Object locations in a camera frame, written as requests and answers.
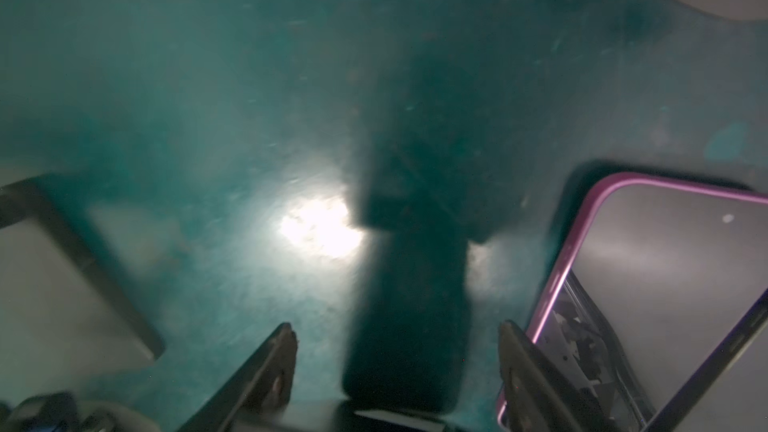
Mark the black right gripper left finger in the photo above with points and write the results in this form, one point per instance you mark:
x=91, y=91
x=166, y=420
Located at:
x=262, y=386

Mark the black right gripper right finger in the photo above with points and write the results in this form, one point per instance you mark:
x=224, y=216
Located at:
x=538, y=396

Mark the phone with pink case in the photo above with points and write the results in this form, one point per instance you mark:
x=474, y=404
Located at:
x=656, y=306

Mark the black phone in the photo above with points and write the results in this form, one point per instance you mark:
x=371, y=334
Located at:
x=63, y=317

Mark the black phone stand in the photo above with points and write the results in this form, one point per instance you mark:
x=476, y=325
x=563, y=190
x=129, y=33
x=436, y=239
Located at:
x=345, y=415

